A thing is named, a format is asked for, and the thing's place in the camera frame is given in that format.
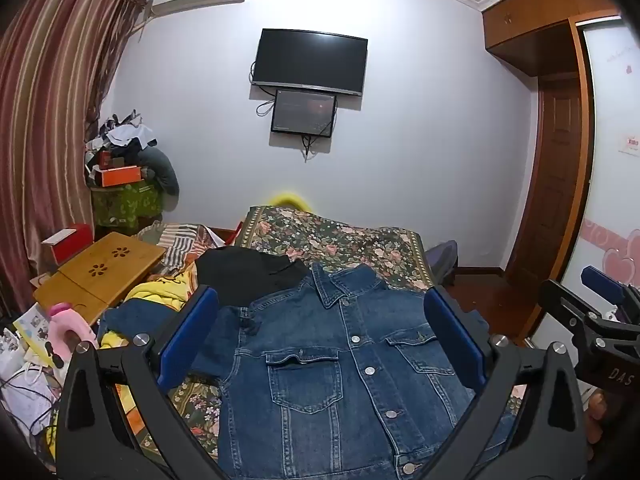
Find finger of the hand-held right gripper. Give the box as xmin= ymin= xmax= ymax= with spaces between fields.
xmin=539 ymin=279 xmax=601 ymax=333
xmin=581 ymin=266 xmax=640 ymax=311

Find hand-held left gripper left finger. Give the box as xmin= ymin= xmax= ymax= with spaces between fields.
xmin=52 ymin=285 xmax=236 ymax=480

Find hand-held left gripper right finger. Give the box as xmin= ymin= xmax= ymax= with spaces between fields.
xmin=415 ymin=286 xmax=587 ymax=480

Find blue denim jacket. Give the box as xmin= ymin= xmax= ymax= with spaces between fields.
xmin=102 ymin=261 xmax=521 ymax=480

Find pile of clothes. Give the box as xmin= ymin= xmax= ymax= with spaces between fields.
xmin=84 ymin=107 xmax=158 ymax=161

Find person's right hand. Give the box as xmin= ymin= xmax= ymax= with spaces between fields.
xmin=585 ymin=390 xmax=610 ymax=461

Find yellow printed garment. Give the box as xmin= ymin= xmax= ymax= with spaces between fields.
xmin=97 ymin=262 xmax=201 ymax=351

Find black garment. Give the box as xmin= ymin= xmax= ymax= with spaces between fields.
xmin=195 ymin=247 xmax=313 ymax=308

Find striped cloth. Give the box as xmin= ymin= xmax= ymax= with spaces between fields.
xmin=135 ymin=221 xmax=226 ymax=273

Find wooden folding table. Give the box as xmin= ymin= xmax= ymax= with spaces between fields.
xmin=32 ymin=231 xmax=167 ymax=326

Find pink plush toy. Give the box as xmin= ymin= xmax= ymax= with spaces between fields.
xmin=47 ymin=301 xmax=99 ymax=363

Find white heart-print wardrobe door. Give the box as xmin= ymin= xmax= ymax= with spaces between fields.
xmin=560 ymin=15 xmax=640 ymax=301

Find wooden door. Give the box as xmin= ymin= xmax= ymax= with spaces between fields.
xmin=505 ymin=75 xmax=583 ymax=273

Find floral bed blanket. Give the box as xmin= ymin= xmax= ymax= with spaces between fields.
xmin=167 ymin=205 xmax=526 ymax=466

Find printed booklet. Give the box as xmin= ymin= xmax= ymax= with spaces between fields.
xmin=12 ymin=302 xmax=51 ymax=346

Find white plastic bags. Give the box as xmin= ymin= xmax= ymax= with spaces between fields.
xmin=0 ymin=327 xmax=61 ymax=436

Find grey pillow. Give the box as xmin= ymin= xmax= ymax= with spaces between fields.
xmin=141 ymin=146 xmax=181 ymax=198

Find yellow round object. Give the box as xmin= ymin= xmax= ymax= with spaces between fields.
xmin=267 ymin=191 xmax=313 ymax=211

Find orange box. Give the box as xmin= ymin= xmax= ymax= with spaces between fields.
xmin=95 ymin=165 xmax=143 ymax=188

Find striped maroon curtain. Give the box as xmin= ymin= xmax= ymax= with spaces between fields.
xmin=0 ymin=0 xmax=153 ymax=316

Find wooden wardrobe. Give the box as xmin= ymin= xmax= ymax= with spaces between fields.
xmin=477 ymin=0 xmax=640 ymax=351

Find small black wall monitor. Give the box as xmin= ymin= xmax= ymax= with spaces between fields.
xmin=270 ymin=88 xmax=337 ymax=137

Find wall-mounted black television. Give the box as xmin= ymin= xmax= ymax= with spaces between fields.
xmin=250 ymin=28 xmax=369 ymax=97

